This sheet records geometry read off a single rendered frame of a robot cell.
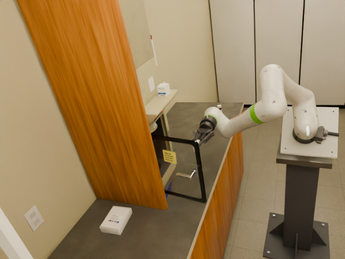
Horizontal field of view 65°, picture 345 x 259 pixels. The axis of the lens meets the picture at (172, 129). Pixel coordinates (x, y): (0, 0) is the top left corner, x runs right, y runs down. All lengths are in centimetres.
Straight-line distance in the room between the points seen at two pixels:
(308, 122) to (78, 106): 127
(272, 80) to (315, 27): 286
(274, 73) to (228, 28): 292
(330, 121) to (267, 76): 70
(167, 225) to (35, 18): 118
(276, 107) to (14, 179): 126
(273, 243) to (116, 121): 177
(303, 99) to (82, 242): 146
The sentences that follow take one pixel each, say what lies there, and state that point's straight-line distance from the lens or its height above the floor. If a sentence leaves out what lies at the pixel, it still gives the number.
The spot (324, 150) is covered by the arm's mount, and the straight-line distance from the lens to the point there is 195.
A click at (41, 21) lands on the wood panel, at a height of 200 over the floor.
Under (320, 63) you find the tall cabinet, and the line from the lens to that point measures 438.
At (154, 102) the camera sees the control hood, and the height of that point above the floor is 151.
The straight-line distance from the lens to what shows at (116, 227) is 155.
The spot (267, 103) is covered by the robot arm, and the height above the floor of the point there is 148.
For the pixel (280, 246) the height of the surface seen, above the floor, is 2.
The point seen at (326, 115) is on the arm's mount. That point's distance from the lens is 202.
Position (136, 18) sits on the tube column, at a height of 193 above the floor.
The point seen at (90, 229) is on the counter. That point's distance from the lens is 166.
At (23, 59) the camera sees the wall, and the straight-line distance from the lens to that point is 146.
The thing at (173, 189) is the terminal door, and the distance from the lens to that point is 156.
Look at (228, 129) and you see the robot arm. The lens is 167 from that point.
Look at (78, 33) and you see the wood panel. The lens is 128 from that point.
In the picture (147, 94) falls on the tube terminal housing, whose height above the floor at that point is 155.
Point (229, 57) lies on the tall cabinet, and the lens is 440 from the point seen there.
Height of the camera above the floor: 206
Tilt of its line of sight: 29 degrees down
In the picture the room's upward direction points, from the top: 11 degrees counter-clockwise
